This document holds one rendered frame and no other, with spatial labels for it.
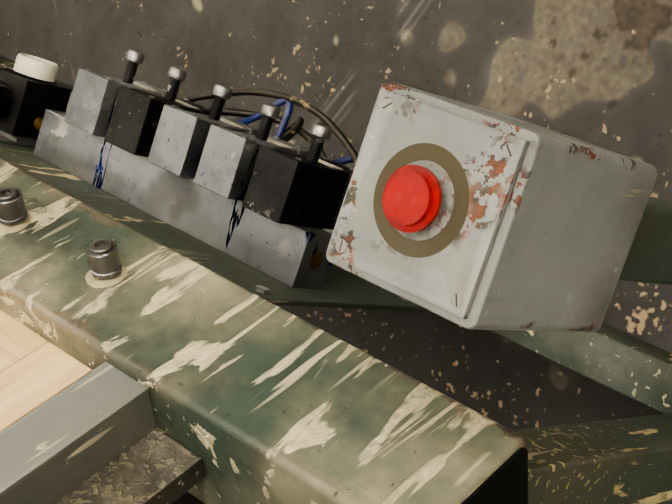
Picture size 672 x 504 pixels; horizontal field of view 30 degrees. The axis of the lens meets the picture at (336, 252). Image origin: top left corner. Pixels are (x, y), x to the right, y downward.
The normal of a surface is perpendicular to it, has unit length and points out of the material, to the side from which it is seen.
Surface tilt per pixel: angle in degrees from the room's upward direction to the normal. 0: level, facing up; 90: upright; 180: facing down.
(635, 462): 90
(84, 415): 56
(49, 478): 90
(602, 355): 0
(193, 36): 0
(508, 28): 0
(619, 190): 90
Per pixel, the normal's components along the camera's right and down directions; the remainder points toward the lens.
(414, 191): -0.61, -0.06
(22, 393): -0.09, -0.81
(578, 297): 0.73, 0.35
